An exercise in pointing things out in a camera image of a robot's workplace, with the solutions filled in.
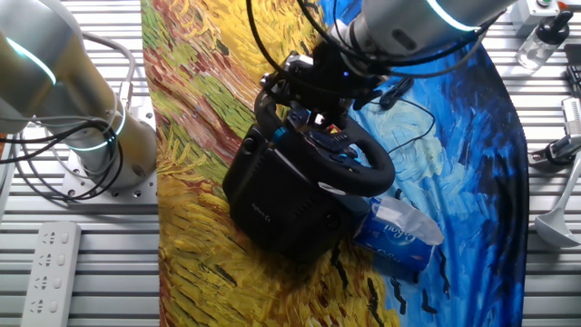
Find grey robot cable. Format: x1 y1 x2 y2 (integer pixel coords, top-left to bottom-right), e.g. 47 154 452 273
74 29 137 110

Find black keyboard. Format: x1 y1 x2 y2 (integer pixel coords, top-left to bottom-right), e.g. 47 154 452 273
566 64 581 97

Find painted wheatfield cloth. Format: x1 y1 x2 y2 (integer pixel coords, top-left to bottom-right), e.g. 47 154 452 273
139 0 531 327

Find white power strip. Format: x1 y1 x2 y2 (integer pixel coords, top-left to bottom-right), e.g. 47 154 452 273
20 221 83 327

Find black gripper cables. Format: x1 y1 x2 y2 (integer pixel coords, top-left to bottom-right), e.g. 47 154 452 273
244 0 507 78

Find white button box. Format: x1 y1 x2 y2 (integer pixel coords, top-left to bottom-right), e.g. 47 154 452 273
510 0 564 38

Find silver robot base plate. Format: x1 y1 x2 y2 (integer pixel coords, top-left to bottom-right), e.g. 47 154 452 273
61 102 161 204

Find clear spray bottle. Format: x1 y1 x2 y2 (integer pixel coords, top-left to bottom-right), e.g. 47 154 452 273
516 9 575 73

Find black steering wheel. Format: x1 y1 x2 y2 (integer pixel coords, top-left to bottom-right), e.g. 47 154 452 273
253 90 397 197

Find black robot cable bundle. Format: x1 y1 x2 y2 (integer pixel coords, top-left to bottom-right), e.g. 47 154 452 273
0 113 126 201

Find blue tissue pack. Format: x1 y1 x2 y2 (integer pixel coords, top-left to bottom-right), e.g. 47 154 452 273
352 195 445 273

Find black usb cable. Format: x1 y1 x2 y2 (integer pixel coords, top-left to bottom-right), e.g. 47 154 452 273
353 75 437 154

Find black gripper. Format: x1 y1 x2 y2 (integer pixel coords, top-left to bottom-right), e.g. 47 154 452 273
259 40 387 131

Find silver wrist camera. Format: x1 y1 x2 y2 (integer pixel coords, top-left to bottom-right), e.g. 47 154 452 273
281 50 315 74

